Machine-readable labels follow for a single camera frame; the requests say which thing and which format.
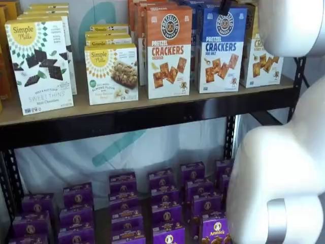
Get Simple Mills almond bars box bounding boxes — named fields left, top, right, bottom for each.
left=84, top=43, right=139, bottom=106
left=90, top=23, right=129, bottom=33
left=85, top=29, right=129, bottom=39
left=85, top=35, right=133, bottom=47

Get long black steel shelf beam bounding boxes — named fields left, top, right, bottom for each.
left=0, top=85, right=302, bottom=150

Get black perforated shelf upright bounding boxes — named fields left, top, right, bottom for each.
left=0, top=148, right=25, bottom=244
left=286, top=56, right=311, bottom=123
left=224, top=114, right=237, bottom=165

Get short black steel shelf beam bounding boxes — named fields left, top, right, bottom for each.
left=250, top=109, right=290, bottom=126

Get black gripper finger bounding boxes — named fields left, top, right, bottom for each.
left=219, top=0, right=235, bottom=15

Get amber cardboard box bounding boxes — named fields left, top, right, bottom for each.
left=4, top=0, right=23, bottom=21
left=0, top=5, right=17, bottom=114

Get blue sea salt pretzel crackers box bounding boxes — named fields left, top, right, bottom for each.
left=199, top=6, right=248, bottom=94
left=177, top=0, right=221, bottom=8
left=191, top=0, right=224, bottom=84

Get Simple Mills sweet thins box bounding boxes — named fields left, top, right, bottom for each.
left=16, top=14, right=78, bottom=96
left=5, top=19, right=75, bottom=116
left=24, top=7, right=71, bottom=16
left=28, top=3, right=70, bottom=10
left=21, top=10, right=74, bottom=62

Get purple Annie's box teal label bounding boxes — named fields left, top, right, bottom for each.
left=220, top=174, right=232, bottom=195
left=215, top=159, right=235, bottom=177

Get brown particle board shelf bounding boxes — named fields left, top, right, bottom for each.
left=0, top=59, right=302, bottom=127
left=48, top=200, right=204, bottom=244

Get black metal wooden shelf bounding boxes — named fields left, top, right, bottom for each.
left=14, top=0, right=325, bottom=201

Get tan honey mustard crackers box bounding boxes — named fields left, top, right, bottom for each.
left=240, top=4, right=284, bottom=89

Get orange cheddar pretzel crackers box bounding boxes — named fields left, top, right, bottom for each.
left=127, top=0, right=176, bottom=39
left=133, top=1, right=178, bottom=41
left=138, top=3, right=183, bottom=87
left=144, top=5, right=193, bottom=100

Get purple Annie's snack box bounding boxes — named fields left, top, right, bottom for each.
left=12, top=211, right=51, bottom=237
left=21, top=193, right=54, bottom=214
left=8, top=234, right=49, bottom=244
left=62, top=182, right=94, bottom=208
left=59, top=206, right=94, bottom=231
left=57, top=228, right=95, bottom=244

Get purple Annie's box orange label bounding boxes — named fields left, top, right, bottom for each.
left=151, top=205, right=183, bottom=228
left=150, top=187, right=179, bottom=208
left=109, top=172, right=137, bottom=196
left=148, top=167, right=175, bottom=189
left=111, top=229, right=146, bottom=244
left=153, top=225, right=186, bottom=244
left=111, top=215, right=143, bottom=232
left=108, top=193, right=140, bottom=217

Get purple Annie's box brown label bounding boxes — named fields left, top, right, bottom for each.
left=185, top=179, right=214, bottom=201
left=180, top=161, right=206, bottom=182
left=190, top=194, right=223, bottom=222
left=191, top=216, right=232, bottom=244

